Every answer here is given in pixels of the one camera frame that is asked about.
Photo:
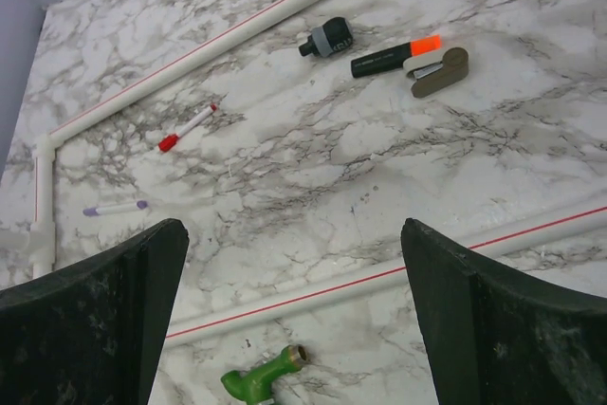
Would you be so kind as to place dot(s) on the green water faucet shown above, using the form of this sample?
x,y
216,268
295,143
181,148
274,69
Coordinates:
x,y
255,386

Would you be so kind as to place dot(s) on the white PVC pipe frame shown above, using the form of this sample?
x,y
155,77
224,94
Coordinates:
x,y
294,191

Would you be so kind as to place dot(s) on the black orange highlighter marker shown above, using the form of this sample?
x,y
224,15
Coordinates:
x,y
392,58

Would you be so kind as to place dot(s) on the red capped white marker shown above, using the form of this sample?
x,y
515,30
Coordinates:
x,y
171,140

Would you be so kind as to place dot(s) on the black grey hose connector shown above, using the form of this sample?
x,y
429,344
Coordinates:
x,y
332,37

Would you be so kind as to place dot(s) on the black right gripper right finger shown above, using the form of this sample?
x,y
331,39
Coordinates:
x,y
495,335

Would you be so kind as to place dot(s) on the tan mini stapler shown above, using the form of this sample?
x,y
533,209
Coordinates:
x,y
436,70

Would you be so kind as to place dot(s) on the purple capped white marker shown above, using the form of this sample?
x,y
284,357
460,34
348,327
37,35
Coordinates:
x,y
131,206

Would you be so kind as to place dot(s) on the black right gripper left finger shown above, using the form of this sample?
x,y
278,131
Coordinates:
x,y
93,332

